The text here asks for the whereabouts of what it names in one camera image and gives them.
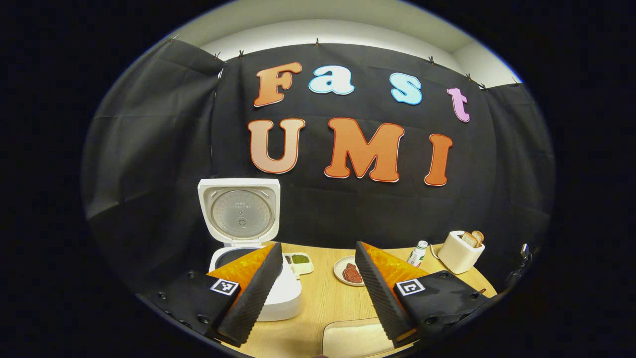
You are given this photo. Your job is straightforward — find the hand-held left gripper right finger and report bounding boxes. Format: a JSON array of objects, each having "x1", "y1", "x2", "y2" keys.
[{"x1": 354, "y1": 241, "x2": 497, "y2": 349}]

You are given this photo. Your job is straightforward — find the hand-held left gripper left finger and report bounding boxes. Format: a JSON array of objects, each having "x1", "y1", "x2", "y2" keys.
[{"x1": 137, "y1": 242, "x2": 284, "y2": 348}]

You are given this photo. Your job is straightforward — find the white rice cooker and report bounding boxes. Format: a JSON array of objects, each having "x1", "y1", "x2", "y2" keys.
[{"x1": 198, "y1": 178, "x2": 303, "y2": 322}]

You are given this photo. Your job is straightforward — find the white round plate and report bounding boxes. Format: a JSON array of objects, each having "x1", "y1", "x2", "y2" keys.
[{"x1": 333, "y1": 256, "x2": 366, "y2": 287}]

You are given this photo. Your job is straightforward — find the white bottle with green label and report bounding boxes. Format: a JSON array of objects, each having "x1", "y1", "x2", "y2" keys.
[{"x1": 407, "y1": 241, "x2": 428, "y2": 267}]

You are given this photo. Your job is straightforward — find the white toaster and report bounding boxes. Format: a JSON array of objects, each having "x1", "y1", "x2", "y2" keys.
[{"x1": 437, "y1": 230, "x2": 485, "y2": 274}]

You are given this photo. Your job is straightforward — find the black backdrop cloth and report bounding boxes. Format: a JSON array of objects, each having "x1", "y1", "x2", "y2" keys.
[{"x1": 81, "y1": 39, "x2": 556, "y2": 294}]

